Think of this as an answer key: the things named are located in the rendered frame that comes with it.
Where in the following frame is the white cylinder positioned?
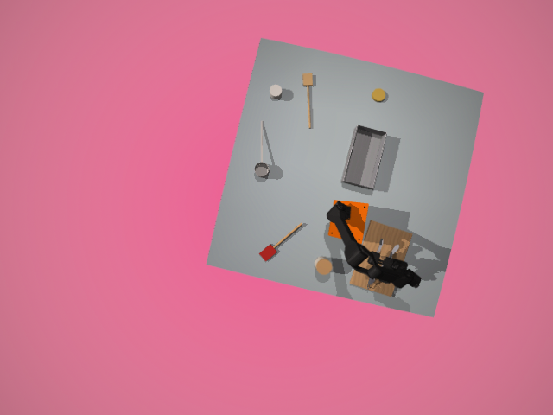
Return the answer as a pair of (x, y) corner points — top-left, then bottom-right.
(270, 85), (282, 99)

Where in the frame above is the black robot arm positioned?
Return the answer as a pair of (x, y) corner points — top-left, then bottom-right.
(327, 201), (421, 289)

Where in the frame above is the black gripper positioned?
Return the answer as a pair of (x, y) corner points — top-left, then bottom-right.
(367, 251), (408, 269)

